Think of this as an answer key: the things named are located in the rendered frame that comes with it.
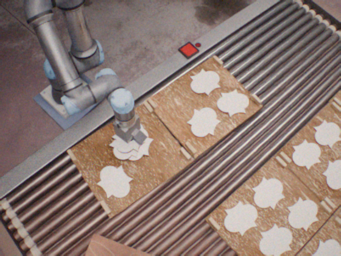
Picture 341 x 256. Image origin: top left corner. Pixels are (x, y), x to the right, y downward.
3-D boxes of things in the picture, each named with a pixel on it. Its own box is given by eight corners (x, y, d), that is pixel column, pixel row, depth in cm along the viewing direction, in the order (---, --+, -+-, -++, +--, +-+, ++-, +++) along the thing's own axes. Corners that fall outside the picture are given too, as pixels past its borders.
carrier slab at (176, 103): (145, 102, 161) (144, 100, 159) (212, 58, 172) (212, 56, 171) (194, 159, 149) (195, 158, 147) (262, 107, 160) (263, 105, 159)
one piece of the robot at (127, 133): (134, 137, 126) (137, 154, 140) (150, 119, 129) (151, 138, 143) (109, 119, 129) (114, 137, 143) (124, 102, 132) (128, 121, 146)
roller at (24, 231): (15, 233, 137) (11, 231, 133) (310, 11, 196) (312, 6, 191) (21, 243, 135) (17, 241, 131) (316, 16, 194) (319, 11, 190)
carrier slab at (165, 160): (67, 152, 149) (66, 150, 148) (145, 103, 160) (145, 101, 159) (110, 219, 137) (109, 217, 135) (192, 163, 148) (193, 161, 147)
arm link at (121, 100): (125, 81, 120) (137, 100, 117) (128, 98, 130) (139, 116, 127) (105, 92, 118) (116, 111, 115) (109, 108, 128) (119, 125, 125)
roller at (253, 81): (28, 253, 134) (23, 252, 129) (323, 22, 192) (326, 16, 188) (34, 263, 132) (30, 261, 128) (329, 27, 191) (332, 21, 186)
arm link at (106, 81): (83, 76, 123) (97, 99, 119) (111, 63, 126) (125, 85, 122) (87, 88, 130) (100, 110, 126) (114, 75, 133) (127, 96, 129)
